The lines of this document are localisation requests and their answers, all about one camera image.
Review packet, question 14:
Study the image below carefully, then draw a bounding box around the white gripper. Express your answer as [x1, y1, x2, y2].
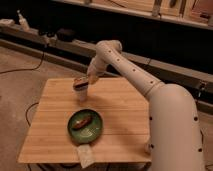
[87, 56, 108, 84]

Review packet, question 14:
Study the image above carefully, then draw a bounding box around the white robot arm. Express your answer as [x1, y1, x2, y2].
[87, 40, 205, 171]

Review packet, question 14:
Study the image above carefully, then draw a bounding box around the brown sausage in pan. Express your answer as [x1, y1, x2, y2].
[72, 116, 92, 130]

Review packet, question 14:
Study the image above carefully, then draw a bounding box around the wooden table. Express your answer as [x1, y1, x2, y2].
[18, 78, 150, 163]

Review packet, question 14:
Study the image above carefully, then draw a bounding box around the green frying pan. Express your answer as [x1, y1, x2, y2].
[67, 109, 103, 169]

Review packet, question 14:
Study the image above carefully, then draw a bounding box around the black round object on ledge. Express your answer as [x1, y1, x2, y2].
[56, 28, 76, 42]

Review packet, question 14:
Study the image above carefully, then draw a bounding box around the white spray bottle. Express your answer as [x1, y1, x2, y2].
[17, 11, 30, 31]

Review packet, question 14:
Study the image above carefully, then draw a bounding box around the small clear bottle on table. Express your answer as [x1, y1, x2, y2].
[144, 143, 151, 154]

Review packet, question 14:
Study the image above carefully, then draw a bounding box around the black cable on floor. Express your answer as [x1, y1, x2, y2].
[0, 44, 48, 76]

